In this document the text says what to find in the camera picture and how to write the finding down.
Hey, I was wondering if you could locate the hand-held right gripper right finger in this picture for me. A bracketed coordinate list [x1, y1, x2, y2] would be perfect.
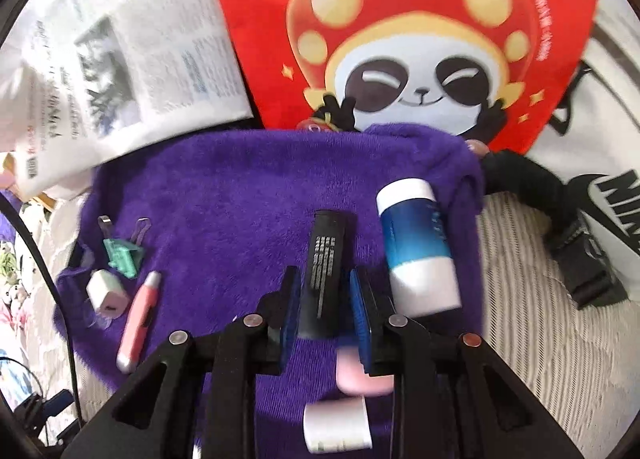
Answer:
[350, 266, 586, 459]

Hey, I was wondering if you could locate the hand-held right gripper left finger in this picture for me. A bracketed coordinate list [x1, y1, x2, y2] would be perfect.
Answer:
[60, 266, 303, 459]

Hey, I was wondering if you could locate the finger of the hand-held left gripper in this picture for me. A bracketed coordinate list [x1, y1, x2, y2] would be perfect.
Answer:
[49, 389, 75, 413]

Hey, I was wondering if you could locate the pink eraser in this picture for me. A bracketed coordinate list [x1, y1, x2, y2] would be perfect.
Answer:
[336, 344, 396, 396]

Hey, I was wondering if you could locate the black rectangular case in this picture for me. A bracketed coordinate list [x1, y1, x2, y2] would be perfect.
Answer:
[299, 209, 349, 340]

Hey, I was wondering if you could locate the blue and white bottle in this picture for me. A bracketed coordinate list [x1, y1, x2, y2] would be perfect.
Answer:
[376, 178, 462, 317]

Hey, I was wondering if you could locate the white tape roll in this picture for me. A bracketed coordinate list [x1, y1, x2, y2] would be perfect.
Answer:
[302, 396, 373, 452]

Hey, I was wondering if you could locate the pink trimmer pen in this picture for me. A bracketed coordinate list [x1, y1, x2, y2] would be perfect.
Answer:
[116, 271, 163, 374]

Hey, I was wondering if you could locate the white charger plug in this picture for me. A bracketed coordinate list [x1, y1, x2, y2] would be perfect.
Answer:
[86, 269, 130, 316]

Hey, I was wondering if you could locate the green binder clip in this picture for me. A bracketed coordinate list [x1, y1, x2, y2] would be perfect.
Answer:
[97, 216, 151, 280]

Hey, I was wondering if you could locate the purple towel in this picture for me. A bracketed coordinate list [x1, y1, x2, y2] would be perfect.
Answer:
[52, 124, 486, 445]

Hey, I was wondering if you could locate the striped bed sheet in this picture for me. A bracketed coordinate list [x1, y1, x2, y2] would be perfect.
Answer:
[20, 189, 626, 459]

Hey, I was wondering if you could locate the newspaper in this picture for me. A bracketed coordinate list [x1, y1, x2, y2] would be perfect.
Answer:
[0, 0, 256, 202]

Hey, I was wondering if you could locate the red panda paper bag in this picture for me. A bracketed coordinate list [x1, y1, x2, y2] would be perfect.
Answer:
[202, 0, 601, 155]

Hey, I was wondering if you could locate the white canvas bag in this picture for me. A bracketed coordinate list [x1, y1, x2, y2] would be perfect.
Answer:
[525, 0, 640, 290]

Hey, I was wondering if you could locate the black cable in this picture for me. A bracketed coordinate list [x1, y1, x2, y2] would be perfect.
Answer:
[0, 194, 85, 432]

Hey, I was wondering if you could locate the black strap with buckle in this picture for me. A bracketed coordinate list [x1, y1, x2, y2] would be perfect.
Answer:
[482, 149, 628, 310]

